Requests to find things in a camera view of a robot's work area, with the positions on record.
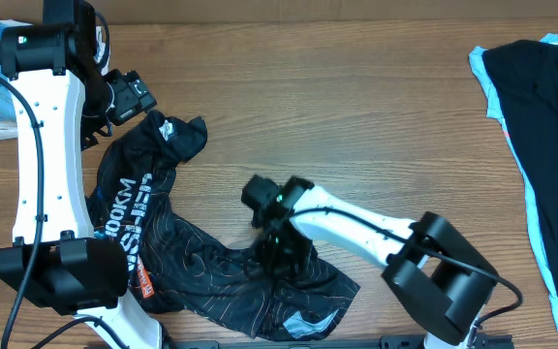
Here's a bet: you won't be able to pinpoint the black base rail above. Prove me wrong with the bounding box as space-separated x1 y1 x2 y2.
170 333 514 349

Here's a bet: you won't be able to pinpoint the plain black t-shirt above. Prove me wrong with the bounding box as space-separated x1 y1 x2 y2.
483 40 558 295

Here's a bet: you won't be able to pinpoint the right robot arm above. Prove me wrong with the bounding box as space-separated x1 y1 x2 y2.
241 175 498 348

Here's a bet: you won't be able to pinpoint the black cycling jersey orange lines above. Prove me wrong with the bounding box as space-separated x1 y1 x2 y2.
86 111 360 341

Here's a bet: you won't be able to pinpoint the light blue t-shirt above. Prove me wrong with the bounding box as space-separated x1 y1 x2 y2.
468 46 558 332

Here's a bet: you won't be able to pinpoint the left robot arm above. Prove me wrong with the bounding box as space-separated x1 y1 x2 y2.
0 1 172 348

